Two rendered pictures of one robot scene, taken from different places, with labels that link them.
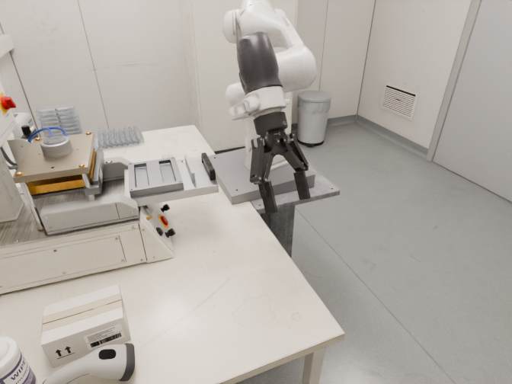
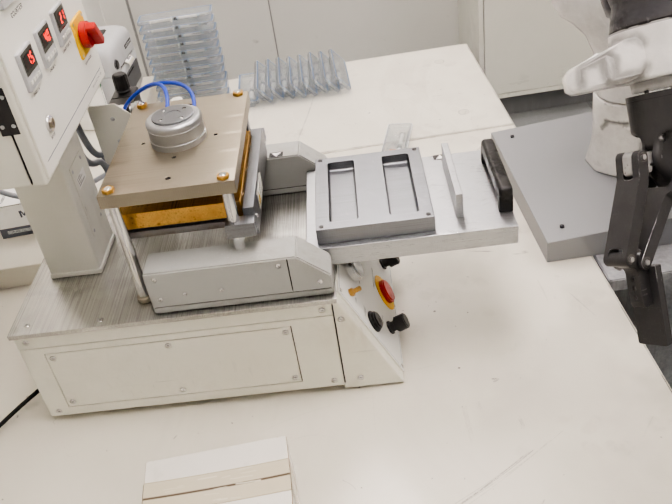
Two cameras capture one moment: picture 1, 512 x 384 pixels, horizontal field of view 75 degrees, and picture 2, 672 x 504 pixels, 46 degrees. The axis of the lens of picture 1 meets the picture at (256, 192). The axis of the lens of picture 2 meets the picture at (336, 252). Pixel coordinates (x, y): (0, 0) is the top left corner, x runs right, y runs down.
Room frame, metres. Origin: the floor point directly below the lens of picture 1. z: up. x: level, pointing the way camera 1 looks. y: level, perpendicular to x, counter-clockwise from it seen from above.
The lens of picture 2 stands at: (0.06, 0.02, 1.60)
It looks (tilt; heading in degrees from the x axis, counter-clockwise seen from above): 36 degrees down; 23
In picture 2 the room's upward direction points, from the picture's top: 9 degrees counter-clockwise
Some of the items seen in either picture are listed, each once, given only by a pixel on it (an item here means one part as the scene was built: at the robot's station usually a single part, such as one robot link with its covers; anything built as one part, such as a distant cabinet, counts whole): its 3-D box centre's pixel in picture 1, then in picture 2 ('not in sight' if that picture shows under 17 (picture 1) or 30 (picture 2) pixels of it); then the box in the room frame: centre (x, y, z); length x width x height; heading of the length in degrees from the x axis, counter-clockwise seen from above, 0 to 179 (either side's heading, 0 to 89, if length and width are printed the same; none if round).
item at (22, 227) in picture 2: not in sight; (35, 189); (1.17, 1.13, 0.83); 0.23 x 0.12 x 0.07; 26
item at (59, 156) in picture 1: (50, 158); (164, 150); (0.93, 0.63, 1.08); 0.31 x 0.24 x 0.13; 19
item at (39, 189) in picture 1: (63, 163); (187, 162); (0.93, 0.59, 1.07); 0.22 x 0.17 x 0.10; 19
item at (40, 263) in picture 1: (85, 222); (226, 281); (0.94, 0.59, 0.84); 0.53 x 0.37 x 0.17; 109
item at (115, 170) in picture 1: (100, 170); (256, 171); (1.07, 0.56, 0.97); 0.26 x 0.05 x 0.07; 109
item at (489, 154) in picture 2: (208, 165); (496, 173); (1.06, 0.17, 0.99); 0.15 x 0.02 x 0.04; 19
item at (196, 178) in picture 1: (169, 176); (403, 195); (1.02, 0.30, 0.97); 0.30 x 0.22 x 0.08; 109
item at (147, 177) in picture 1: (155, 175); (371, 192); (1.00, 0.34, 0.98); 0.20 x 0.17 x 0.03; 19
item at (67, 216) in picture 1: (92, 212); (240, 273); (0.81, 0.48, 0.97); 0.25 x 0.05 x 0.07; 109
